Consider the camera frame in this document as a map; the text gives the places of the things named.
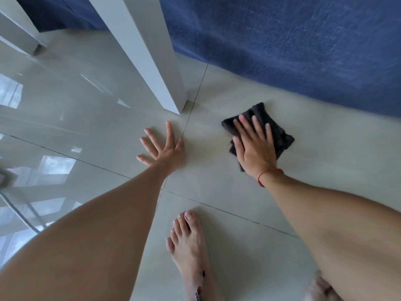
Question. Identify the person's right thumb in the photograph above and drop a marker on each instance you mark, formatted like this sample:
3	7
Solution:
236	146

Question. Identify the person's left thumb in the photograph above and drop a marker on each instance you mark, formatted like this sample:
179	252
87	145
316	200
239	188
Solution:
180	145

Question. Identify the person's right middle finger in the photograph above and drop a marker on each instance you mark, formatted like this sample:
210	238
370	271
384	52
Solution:
246	125

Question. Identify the person's left little finger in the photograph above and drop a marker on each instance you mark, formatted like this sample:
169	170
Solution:
144	158

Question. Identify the person's right forearm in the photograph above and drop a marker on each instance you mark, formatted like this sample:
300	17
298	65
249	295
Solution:
338	222

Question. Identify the person's left foot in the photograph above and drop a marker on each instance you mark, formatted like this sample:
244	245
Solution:
191	250

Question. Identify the person's right little finger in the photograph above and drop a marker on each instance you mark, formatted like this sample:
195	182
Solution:
269	133

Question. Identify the dark grey cleaning cloth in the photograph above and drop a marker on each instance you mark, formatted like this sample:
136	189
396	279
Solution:
282	137

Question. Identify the person's right hand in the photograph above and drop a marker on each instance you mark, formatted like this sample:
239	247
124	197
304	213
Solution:
256	150

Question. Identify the white table leg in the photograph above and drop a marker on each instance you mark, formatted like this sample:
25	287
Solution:
147	50
18	28

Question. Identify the person's left middle finger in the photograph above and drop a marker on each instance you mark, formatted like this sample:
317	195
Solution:
153	139

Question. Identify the person's left hand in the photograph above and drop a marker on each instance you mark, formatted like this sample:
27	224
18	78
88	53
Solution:
167	154

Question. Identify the blue fabric sofa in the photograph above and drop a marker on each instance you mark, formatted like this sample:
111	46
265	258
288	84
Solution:
282	43

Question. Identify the person's left forearm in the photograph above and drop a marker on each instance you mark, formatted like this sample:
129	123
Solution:
94	235

